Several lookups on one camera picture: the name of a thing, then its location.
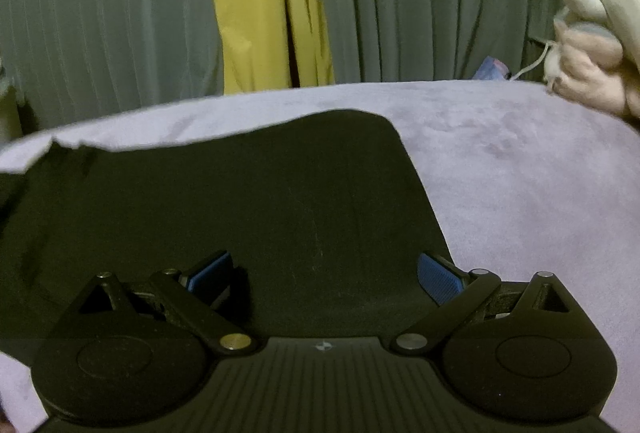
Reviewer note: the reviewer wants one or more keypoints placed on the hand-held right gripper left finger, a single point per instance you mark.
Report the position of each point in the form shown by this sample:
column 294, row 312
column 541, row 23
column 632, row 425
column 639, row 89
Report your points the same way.
column 210, row 273

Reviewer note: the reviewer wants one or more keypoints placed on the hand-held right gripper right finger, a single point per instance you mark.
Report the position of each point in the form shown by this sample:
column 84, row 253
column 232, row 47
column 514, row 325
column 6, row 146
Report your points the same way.
column 440, row 280

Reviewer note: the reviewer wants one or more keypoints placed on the black pants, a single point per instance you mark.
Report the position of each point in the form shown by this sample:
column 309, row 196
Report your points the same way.
column 250, row 203

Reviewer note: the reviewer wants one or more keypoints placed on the person's right hand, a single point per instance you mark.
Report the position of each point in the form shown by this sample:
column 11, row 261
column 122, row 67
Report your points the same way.
column 4, row 417

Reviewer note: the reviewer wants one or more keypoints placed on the purple blanket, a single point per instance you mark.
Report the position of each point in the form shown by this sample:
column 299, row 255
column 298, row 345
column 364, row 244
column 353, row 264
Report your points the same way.
column 525, row 173

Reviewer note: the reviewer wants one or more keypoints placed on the blue and pink packet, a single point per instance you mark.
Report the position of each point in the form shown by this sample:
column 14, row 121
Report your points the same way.
column 491, row 69

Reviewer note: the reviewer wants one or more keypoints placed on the pale pillow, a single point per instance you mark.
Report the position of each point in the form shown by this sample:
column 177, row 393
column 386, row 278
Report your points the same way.
column 9, row 113

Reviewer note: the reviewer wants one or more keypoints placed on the beige plush toy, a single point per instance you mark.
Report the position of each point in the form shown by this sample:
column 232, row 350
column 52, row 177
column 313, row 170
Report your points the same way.
column 595, row 58

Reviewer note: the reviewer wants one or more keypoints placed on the yellow curtain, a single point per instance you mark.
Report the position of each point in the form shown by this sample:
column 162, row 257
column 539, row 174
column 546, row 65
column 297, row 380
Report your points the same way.
column 255, row 3

